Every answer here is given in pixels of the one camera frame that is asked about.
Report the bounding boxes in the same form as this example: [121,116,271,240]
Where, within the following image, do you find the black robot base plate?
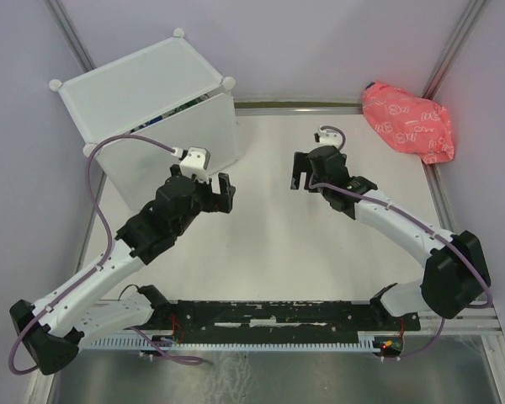
[145,300,421,343]

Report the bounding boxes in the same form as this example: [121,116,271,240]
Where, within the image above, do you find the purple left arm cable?
[8,135,178,375]

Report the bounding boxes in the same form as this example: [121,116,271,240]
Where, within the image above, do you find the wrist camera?
[171,147,210,182]
[314,125,347,150]

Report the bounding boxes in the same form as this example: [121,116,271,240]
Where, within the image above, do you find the green canvas sneaker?
[163,94,209,117]

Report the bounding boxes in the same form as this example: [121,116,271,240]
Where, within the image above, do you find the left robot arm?
[8,169,236,375]

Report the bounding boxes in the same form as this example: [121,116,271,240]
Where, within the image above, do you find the white slotted cable duct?
[87,332,380,354]

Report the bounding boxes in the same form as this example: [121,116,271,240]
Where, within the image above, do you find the pink patterned plastic bag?
[362,81,455,165]

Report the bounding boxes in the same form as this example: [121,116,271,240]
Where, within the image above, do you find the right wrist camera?
[314,125,347,150]

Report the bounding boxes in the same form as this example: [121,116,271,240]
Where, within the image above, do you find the aluminium frame rails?
[77,296,504,336]

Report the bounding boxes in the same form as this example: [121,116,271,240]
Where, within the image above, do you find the blue canvas sneaker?
[129,115,163,134]

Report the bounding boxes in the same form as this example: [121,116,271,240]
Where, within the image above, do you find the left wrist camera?
[171,147,210,182]

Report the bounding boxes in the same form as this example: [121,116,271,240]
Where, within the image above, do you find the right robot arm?
[290,146,492,329]

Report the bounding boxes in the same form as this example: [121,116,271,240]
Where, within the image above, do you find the white plastic shoe cabinet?
[49,29,244,211]

